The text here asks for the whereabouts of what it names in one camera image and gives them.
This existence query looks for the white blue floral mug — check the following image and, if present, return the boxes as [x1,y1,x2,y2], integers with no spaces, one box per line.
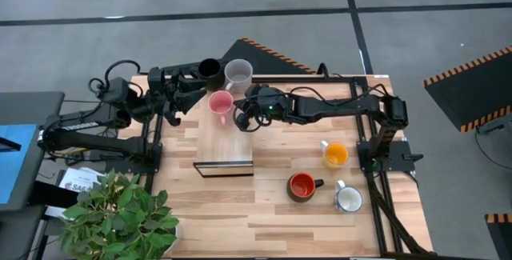
[333,179,364,214]

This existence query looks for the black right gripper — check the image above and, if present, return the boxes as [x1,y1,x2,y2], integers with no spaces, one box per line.
[236,85,290,130]

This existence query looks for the black mug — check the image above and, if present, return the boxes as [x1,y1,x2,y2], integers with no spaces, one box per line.
[197,58,225,91]

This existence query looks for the white plant pot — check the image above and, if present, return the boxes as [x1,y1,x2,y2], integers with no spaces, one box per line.
[162,223,183,257]

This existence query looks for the pink mug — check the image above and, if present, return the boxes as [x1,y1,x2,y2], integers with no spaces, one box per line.
[206,90,235,126]

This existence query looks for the green leafy plant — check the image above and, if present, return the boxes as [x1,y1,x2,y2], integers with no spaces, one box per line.
[58,169,181,260]

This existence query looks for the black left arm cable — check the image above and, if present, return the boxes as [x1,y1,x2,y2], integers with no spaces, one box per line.
[88,58,142,95]

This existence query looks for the black metal wooden shelf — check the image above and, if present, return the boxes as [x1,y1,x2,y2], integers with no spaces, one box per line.
[193,86,255,179]

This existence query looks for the grey patterned mug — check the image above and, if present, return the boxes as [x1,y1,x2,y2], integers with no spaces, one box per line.
[222,58,254,94]

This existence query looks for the white printed paper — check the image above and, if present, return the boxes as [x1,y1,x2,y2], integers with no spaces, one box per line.
[58,166,106,194]

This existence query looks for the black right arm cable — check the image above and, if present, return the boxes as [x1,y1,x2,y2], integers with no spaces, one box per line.
[290,83,395,103]

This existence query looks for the black aluminium table frame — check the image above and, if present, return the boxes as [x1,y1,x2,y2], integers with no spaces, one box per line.
[131,74,433,259]

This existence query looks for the grey desk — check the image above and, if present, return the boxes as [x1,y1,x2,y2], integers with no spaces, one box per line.
[0,90,66,213]

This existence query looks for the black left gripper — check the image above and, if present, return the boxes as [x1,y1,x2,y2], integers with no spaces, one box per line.
[146,66,209,128]

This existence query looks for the black cable loop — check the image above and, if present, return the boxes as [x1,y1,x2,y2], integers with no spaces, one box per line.
[318,62,334,81]

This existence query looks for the yellow mug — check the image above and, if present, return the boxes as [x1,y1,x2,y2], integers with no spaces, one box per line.
[318,139,350,170]

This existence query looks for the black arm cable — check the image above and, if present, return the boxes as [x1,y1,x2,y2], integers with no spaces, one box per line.
[88,58,142,95]
[290,83,395,103]

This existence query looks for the black hazard-striped mat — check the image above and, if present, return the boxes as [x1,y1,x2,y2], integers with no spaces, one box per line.
[220,37,318,76]
[422,46,512,134]
[485,213,512,260]

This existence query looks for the blue panel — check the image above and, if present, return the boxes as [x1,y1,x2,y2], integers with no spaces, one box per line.
[0,123,38,205]

